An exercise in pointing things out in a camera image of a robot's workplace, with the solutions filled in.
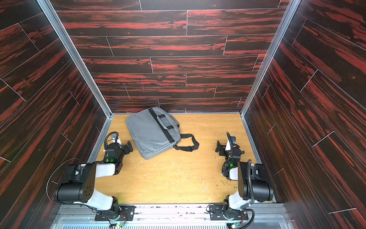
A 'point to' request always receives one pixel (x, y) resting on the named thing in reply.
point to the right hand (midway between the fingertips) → (229, 141)
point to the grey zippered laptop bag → (155, 132)
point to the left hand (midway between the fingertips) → (123, 142)
